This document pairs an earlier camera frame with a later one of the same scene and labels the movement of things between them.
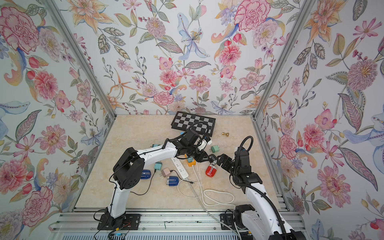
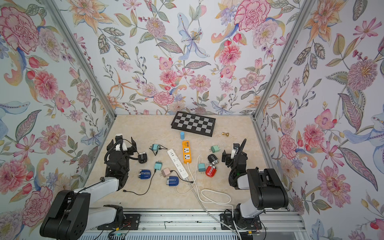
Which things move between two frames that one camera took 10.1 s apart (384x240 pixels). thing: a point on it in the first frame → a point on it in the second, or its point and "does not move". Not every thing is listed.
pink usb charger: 165,171 does not move
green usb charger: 215,149 does not move
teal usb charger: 158,165 does not move
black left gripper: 201,155 → 131,151
